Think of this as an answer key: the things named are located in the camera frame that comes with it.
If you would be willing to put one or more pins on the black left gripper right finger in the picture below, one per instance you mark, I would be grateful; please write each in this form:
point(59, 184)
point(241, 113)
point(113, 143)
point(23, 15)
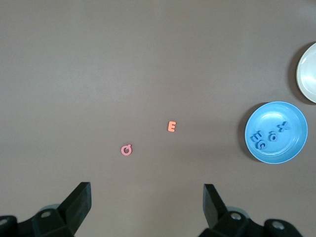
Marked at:
point(214, 209)

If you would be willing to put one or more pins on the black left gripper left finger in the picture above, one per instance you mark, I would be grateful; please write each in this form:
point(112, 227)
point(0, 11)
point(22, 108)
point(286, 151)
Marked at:
point(74, 207)

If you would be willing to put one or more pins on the blue foam letter G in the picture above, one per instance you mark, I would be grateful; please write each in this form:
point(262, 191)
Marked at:
point(261, 145)

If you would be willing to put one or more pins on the blue foam letter E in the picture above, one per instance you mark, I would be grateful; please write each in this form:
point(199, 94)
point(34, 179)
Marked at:
point(255, 137)

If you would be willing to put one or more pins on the blue foam letter a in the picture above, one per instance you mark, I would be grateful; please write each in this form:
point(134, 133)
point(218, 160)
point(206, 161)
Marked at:
point(272, 137)

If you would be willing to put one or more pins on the blue foam letter x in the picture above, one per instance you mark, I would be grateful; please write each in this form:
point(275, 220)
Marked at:
point(283, 127)

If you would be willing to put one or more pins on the pink foam letter Q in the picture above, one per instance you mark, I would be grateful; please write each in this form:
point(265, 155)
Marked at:
point(122, 150)

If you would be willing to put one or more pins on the orange foam letter E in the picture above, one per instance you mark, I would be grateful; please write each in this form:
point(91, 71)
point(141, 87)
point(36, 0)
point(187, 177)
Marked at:
point(169, 126)

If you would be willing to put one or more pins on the blue round plate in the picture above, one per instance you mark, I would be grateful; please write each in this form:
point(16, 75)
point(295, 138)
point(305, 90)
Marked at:
point(291, 148)

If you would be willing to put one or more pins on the pale pink round plate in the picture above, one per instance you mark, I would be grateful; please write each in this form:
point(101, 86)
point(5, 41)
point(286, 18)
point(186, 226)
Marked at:
point(308, 74)

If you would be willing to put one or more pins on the brown table cover sheet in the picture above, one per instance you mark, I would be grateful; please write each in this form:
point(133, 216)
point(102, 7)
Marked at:
point(158, 49)

